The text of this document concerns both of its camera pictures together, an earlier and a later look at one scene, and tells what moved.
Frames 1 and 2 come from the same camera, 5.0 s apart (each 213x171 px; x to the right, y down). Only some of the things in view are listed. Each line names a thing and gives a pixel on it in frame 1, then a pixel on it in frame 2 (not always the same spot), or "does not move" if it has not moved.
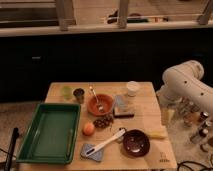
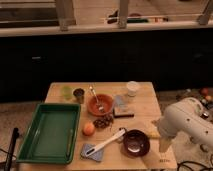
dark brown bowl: (136, 143) does not move
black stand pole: (11, 150) does not move
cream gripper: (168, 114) -> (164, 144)
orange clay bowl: (102, 106) does not move
